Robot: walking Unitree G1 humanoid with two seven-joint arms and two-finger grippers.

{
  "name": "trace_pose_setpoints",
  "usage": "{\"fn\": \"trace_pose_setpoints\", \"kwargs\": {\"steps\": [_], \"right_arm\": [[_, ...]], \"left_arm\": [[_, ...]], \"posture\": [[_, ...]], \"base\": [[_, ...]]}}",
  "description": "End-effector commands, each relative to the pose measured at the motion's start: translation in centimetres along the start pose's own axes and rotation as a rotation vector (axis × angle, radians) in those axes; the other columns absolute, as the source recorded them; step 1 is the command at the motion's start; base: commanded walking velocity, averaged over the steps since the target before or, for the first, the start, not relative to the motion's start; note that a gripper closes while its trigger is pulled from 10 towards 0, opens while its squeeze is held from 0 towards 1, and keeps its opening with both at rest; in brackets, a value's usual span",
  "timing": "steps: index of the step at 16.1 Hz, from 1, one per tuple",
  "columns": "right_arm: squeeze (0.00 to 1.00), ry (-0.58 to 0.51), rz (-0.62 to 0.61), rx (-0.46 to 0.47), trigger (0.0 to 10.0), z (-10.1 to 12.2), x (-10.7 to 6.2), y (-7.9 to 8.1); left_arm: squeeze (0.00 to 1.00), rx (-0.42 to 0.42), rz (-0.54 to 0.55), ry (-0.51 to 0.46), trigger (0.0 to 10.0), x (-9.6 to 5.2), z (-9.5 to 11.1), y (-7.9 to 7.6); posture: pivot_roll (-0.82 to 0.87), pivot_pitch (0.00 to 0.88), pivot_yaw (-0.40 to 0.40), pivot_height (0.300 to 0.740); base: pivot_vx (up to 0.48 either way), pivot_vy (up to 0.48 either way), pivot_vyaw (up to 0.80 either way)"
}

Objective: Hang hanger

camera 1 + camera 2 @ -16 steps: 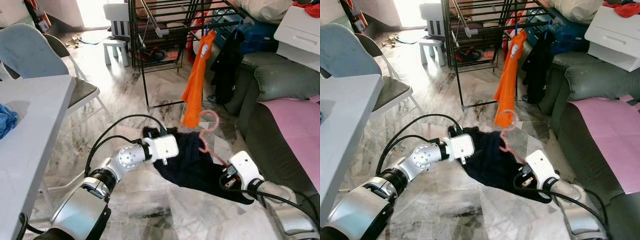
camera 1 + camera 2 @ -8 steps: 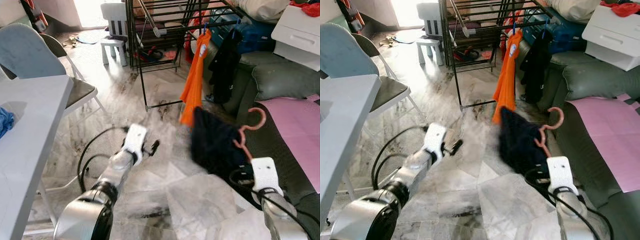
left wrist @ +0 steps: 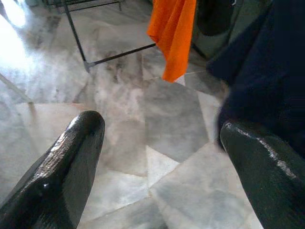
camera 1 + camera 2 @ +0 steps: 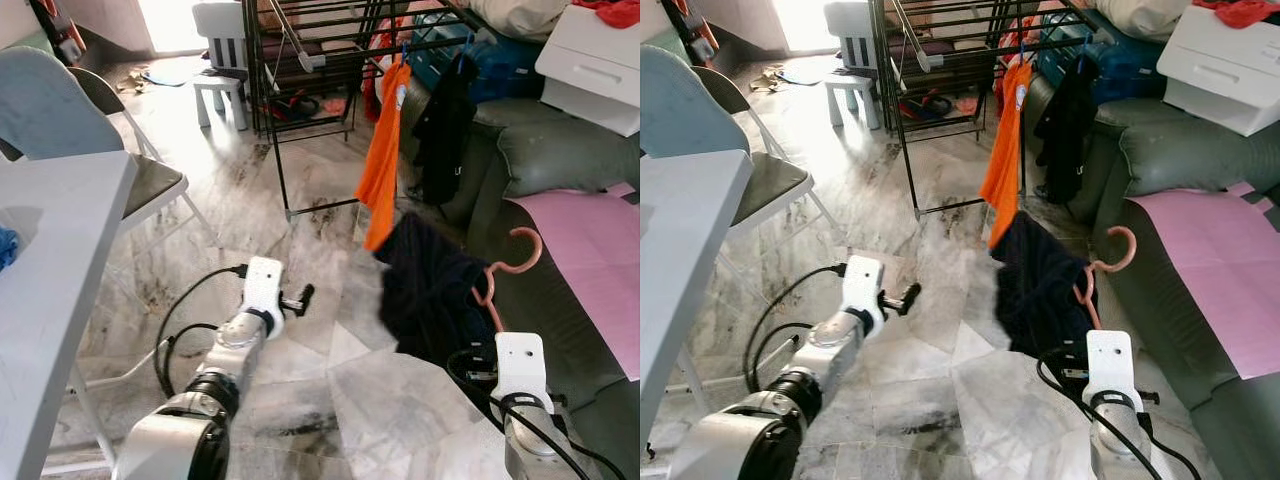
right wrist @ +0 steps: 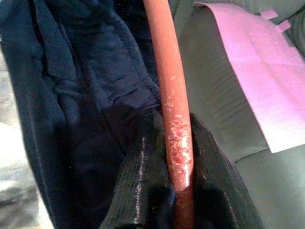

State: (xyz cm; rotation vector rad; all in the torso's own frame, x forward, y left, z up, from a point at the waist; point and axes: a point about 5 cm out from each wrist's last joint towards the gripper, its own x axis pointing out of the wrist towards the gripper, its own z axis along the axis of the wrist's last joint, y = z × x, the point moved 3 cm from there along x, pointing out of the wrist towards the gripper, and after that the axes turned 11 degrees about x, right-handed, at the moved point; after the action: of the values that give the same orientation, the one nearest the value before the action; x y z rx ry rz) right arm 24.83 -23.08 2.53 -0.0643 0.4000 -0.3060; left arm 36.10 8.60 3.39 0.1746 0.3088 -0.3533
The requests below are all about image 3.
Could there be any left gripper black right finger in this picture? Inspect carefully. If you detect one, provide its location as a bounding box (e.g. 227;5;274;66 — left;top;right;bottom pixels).
219;121;305;229

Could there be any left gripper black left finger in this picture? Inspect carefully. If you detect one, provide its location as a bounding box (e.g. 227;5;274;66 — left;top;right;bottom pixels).
0;110;106;229

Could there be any navy blue garment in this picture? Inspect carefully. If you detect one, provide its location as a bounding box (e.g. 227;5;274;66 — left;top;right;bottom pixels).
206;0;305;158

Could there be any orange shirt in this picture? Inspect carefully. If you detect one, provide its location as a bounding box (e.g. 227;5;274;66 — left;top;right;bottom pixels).
146;0;197;83

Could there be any black metal drying rack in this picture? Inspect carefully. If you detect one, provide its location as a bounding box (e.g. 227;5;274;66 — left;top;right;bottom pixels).
45;0;157;72

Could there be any grey green sofa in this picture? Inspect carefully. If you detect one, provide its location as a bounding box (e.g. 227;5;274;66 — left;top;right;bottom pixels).
192;0;272;60

